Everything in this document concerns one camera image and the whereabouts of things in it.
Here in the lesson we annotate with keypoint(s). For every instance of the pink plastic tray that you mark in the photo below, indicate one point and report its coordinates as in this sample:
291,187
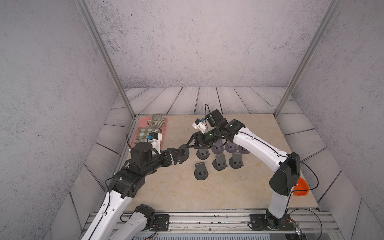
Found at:
143,123

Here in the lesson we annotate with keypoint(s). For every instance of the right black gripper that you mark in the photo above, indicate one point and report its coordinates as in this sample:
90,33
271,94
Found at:
196,135

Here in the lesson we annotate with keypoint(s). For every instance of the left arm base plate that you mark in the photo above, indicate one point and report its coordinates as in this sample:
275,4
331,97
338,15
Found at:
158,222

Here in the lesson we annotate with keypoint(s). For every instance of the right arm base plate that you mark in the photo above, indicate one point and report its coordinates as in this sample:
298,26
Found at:
260,222

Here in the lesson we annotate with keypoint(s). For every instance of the striped ceramic cup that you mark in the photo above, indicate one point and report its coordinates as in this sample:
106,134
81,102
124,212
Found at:
156,120

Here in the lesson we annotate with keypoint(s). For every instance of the aluminium rail frame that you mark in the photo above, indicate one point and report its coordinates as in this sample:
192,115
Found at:
311,224

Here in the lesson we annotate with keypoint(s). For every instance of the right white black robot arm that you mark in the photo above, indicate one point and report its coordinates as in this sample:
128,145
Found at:
286,167

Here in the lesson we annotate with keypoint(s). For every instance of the metal corner post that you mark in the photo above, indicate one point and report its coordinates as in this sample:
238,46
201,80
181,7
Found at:
88,19
316,39

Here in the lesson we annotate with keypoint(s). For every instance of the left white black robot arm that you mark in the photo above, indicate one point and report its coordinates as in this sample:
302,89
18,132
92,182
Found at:
124,185

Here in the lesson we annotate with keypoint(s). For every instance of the green checkered cloth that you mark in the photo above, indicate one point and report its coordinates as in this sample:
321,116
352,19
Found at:
143,132

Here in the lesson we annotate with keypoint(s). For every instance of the right metal corner post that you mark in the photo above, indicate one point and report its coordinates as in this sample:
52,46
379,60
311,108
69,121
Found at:
316,39

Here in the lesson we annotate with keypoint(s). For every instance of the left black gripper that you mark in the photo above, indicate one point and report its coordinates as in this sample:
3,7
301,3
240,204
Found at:
166,153

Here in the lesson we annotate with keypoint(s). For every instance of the left metal corner post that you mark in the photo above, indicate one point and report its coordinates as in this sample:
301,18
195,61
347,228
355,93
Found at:
88,19

